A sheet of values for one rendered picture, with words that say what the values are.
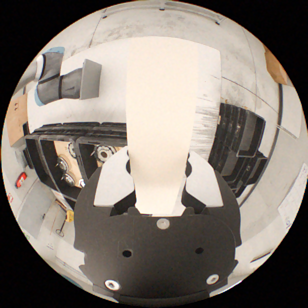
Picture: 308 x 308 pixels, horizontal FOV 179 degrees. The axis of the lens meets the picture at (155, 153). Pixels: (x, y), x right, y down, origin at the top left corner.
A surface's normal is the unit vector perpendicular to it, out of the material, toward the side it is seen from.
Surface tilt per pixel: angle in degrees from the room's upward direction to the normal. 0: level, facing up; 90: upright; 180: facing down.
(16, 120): 77
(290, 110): 90
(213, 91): 0
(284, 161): 90
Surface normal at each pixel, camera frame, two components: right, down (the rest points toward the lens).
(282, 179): -1.00, -0.04
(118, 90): 0.00, 0.50
